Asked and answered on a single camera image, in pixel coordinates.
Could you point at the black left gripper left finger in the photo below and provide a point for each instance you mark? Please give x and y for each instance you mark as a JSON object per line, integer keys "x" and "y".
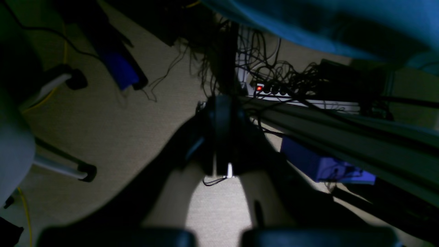
{"x": 151, "y": 211}

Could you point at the blue tablecloth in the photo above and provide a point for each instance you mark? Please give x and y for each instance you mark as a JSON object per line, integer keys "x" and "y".
{"x": 405, "y": 32}

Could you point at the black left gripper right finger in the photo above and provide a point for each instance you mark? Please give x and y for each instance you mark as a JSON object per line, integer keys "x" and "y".
{"x": 285, "y": 210}

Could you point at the blue box under table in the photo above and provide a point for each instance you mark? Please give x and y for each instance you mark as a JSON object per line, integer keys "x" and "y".
{"x": 324, "y": 168}

